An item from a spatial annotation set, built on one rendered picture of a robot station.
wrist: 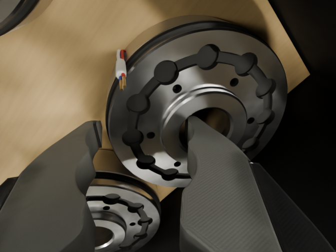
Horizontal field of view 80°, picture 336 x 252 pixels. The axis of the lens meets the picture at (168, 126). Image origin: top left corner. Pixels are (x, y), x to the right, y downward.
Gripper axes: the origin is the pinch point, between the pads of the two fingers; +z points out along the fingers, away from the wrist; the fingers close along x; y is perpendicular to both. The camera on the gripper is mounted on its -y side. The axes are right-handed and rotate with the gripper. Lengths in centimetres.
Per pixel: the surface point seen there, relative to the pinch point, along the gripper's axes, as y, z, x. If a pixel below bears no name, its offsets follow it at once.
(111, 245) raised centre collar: 9.8, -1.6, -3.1
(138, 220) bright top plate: 8.6, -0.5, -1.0
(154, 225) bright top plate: 9.1, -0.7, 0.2
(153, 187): 6.3, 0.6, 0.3
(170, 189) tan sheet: 9.1, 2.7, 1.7
